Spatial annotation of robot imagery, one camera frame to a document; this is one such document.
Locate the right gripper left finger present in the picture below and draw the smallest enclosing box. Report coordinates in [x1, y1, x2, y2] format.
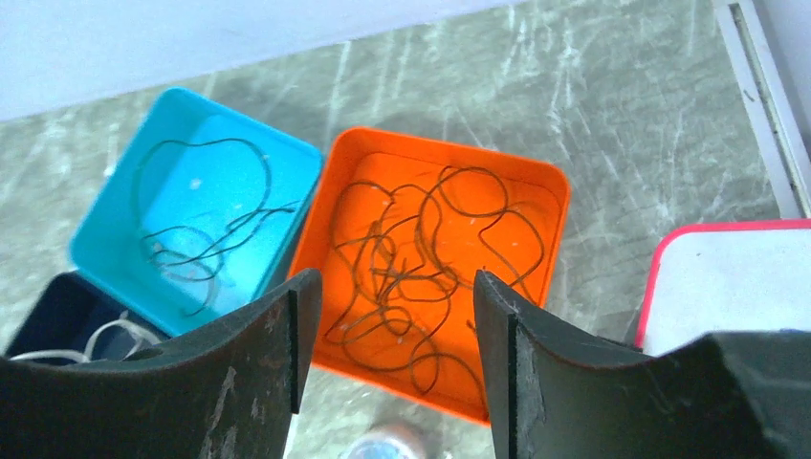
[1, 269, 322, 458]

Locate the black cable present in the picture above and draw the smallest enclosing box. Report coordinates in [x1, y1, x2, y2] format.
[129, 137, 300, 318]

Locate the orange box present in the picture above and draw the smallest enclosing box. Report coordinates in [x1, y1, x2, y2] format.
[291, 127, 571, 425]

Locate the white corner rail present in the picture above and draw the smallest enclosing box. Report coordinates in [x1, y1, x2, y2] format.
[712, 1, 810, 219]

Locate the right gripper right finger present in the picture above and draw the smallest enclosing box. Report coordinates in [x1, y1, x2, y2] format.
[473, 271, 810, 458]

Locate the white cable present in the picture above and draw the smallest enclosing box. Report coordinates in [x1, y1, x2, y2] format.
[9, 317, 163, 365]

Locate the pink framed whiteboard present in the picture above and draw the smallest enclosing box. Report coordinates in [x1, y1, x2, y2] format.
[634, 219, 810, 356]

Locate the teal box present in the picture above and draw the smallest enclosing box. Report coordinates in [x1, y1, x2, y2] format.
[69, 88, 323, 337]

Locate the navy blue box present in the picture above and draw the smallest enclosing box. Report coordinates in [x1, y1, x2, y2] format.
[5, 272, 168, 365]

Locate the clear paperclip jar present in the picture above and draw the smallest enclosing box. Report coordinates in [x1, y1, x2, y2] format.
[340, 421, 437, 459]

